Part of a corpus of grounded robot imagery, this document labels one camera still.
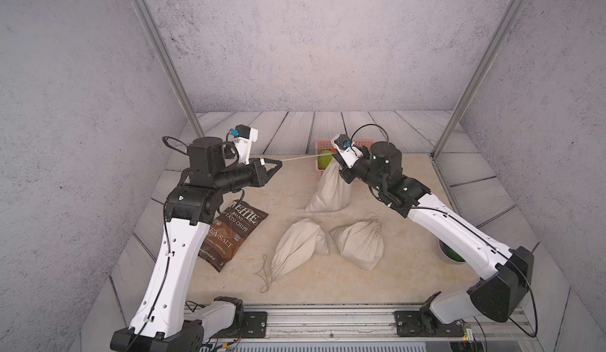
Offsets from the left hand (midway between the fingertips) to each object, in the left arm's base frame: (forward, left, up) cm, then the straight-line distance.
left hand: (280, 163), depth 61 cm
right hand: (+11, -18, -5) cm, 21 cm away
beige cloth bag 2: (-7, -25, -33) cm, 42 cm away
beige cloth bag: (-7, -4, -33) cm, 34 cm away
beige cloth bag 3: (+5, -15, -20) cm, 25 cm away
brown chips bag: (+2, +24, -40) cm, 47 cm away
